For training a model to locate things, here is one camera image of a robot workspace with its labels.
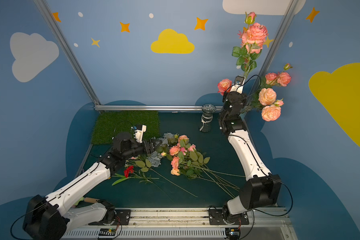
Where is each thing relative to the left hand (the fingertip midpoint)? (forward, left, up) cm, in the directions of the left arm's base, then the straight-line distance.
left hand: (159, 140), depth 76 cm
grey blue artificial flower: (0, +4, -19) cm, 20 cm away
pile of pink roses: (-1, -15, -21) cm, 25 cm away
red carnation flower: (-9, +20, -20) cm, 30 cm away
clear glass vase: (+31, -29, -8) cm, 43 cm away
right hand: (+17, -40, +22) cm, 49 cm away
